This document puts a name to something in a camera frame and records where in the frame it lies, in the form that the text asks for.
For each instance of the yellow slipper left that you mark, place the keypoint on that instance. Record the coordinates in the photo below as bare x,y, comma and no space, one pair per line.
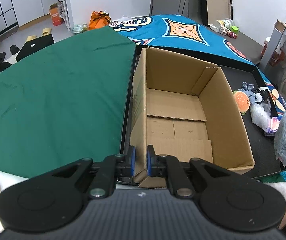
31,37

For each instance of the orange cardboard box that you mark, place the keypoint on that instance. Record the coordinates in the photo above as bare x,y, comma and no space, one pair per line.
55,13

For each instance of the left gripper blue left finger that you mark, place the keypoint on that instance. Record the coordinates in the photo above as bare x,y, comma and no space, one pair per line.
105,174

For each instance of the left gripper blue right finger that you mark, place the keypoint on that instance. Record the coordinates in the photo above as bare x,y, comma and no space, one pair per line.
170,168

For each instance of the black stool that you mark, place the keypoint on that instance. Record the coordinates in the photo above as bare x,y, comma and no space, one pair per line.
32,46

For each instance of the green cup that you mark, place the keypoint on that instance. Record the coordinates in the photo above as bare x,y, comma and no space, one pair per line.
234,29

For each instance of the brown cardboard box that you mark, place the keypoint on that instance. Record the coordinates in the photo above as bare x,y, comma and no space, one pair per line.
185,107

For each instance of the grey bench mat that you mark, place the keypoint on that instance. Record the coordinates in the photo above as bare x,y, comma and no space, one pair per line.
249,47

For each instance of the grey elephant plush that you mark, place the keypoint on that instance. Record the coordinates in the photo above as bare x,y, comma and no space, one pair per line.
248,89

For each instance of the grey desk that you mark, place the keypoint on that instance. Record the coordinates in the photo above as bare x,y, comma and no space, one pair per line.
277,41

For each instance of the large framed board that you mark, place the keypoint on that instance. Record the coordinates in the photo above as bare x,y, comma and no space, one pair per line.
213,10

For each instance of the black white plush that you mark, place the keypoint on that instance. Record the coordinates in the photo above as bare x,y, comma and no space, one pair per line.
263,96

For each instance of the burger plush toy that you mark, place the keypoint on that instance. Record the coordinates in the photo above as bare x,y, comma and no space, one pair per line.
242,101

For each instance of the blue patterned blanket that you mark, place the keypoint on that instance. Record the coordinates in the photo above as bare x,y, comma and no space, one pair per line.
176,31

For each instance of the yellow slipper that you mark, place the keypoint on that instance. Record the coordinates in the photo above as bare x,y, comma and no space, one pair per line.
46,31
31,37

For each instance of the orange bag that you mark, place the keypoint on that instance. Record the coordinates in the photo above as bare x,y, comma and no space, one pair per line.
98,20

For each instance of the yellow slipper right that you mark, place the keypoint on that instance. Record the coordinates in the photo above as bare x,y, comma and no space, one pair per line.
46,31

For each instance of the tissue pack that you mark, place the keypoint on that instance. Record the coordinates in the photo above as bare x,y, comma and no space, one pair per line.
273,125

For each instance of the white bagged plush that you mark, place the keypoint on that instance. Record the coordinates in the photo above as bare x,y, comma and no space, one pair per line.
261,116

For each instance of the green cloth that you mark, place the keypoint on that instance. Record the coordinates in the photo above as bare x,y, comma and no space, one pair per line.
65,102

